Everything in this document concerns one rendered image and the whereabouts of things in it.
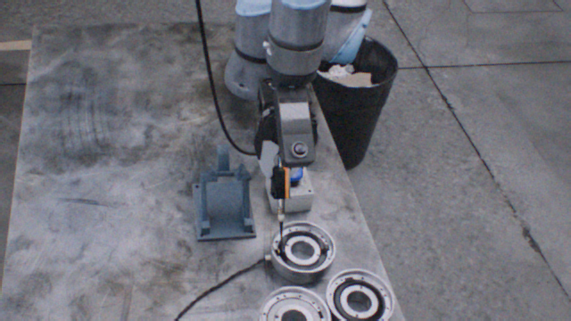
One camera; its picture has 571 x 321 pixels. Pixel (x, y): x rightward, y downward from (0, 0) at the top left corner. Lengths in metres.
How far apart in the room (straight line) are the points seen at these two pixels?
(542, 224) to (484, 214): 0.21
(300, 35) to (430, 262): 1.47
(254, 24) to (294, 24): 0.45
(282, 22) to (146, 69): 0.65
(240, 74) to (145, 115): 0.21
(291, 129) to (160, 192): 0.36
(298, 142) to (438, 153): 1.75
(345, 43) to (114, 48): 0.55
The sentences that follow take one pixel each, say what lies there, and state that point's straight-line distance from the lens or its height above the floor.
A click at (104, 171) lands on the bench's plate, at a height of 0.80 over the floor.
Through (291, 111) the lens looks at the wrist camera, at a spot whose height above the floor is 1.09.
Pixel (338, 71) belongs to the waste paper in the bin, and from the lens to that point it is 2.30.
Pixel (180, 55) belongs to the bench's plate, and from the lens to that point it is 1.45.
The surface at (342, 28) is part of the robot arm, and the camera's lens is 1.21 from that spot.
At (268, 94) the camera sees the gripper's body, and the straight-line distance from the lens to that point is 0.91.
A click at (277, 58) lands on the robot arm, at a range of 0.83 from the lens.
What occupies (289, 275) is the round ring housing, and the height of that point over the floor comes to 0.82.
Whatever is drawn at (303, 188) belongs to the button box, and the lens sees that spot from 1.09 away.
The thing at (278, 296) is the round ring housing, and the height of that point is 0.83.
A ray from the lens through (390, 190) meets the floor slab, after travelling 2.34.
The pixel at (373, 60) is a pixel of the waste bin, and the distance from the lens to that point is 2.33.
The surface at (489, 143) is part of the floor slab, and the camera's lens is 2.71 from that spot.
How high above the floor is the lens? 1.62
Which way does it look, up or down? 44 degrees down
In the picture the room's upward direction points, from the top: 8 degrees clockwise
